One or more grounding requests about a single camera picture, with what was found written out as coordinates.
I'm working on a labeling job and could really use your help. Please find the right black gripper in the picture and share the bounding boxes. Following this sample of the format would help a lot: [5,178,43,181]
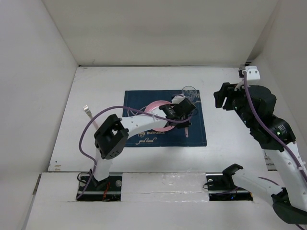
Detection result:
[214,80,256,128]

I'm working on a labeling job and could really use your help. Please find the pink handled knife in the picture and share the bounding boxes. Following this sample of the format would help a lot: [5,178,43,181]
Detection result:
[185,127,189,138]

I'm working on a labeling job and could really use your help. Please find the clear drinking glass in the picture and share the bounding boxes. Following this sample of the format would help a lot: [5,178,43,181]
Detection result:
[181,86,197,102]

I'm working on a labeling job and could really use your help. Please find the navy fish placemat cloth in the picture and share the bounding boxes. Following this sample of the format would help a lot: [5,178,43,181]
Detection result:
[123,90,207,147]

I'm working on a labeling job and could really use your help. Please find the pink plastic plate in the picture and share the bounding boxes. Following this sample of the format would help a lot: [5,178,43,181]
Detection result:
[144,100,174,132]

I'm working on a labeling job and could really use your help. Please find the pink handled fork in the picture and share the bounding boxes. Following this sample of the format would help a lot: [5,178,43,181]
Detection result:
[83,105,99,130]

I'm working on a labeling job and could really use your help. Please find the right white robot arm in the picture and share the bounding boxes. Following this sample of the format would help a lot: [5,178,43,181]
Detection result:
[213,82,307,225]

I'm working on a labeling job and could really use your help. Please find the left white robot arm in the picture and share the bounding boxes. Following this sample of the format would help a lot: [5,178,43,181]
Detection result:
[90,97,196,190]

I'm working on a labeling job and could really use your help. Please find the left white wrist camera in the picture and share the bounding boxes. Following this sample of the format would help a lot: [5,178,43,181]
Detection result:
[171,94,185,104]

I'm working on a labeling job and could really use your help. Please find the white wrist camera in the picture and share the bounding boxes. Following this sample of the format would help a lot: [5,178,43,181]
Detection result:
[238,66,260,87]
[171,94,185,104]

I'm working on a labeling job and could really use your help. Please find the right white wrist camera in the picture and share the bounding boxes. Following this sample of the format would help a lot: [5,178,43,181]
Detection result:
[238,66,260,87]

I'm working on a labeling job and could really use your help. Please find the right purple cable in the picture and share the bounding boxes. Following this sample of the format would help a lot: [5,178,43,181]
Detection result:
[243,71,307,230]

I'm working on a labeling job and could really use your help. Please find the purple cable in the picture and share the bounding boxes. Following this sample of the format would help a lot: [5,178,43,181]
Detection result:
[243,71,307,230]
[76,106,192,199]

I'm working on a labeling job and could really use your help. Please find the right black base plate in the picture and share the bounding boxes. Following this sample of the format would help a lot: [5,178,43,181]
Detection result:
[203,173,253,201]

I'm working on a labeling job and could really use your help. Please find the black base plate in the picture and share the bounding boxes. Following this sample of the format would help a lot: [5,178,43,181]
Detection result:
[203,173,253,201]
[76,173,122,202]

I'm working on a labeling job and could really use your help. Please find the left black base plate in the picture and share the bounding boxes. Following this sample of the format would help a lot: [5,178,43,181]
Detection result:
[76,173,122,202]

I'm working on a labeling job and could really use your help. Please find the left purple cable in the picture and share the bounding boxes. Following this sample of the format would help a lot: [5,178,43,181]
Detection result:
[76,106,192,199]

